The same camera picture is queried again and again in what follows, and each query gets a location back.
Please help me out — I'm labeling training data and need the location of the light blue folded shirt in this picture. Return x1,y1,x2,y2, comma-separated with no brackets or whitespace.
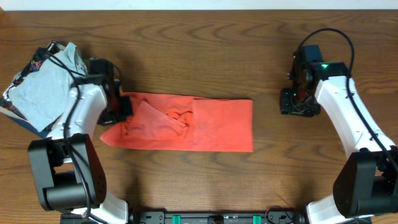
9,42,87,131

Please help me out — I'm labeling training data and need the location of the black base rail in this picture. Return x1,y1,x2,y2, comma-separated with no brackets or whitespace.
127,209,308,224

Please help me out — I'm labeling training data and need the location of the black printed folded garment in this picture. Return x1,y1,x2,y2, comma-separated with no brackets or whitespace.
1,41,65,110

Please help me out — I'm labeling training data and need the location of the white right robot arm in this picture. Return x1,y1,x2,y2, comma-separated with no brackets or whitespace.
281,62,397,223

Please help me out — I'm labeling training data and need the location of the navy folded garment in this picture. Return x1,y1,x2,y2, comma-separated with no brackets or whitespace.
7,115,50,139

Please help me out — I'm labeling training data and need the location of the red printed t-shirt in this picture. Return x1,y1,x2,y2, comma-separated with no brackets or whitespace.
100,92,254,152

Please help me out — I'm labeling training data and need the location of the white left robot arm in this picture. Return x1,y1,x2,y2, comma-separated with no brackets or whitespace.
28,80,131,223

